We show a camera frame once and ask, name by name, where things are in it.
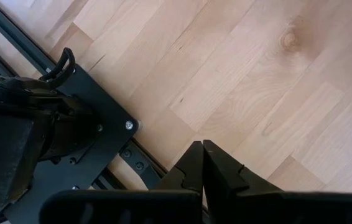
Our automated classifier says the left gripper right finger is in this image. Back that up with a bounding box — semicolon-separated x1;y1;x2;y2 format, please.
203;139;352;224

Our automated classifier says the black arm base cable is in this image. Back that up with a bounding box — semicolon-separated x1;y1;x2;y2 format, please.
39;46;76;91

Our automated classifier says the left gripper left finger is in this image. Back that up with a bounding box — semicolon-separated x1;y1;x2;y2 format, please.
39;141;204;224

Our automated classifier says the black aluminium table frame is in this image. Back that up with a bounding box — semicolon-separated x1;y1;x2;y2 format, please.
0;0;167;190

